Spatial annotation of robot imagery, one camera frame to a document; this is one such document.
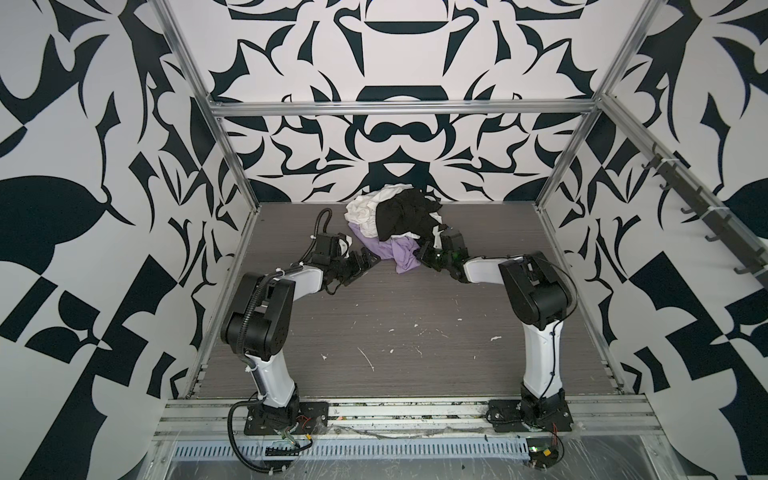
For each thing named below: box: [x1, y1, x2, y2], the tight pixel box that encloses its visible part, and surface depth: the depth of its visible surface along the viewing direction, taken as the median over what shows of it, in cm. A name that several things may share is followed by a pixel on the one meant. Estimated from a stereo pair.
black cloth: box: [376, 187, 448, 245], surface depth 109 cm
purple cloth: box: [348, 223, 421, 274], surface depth 106 cm
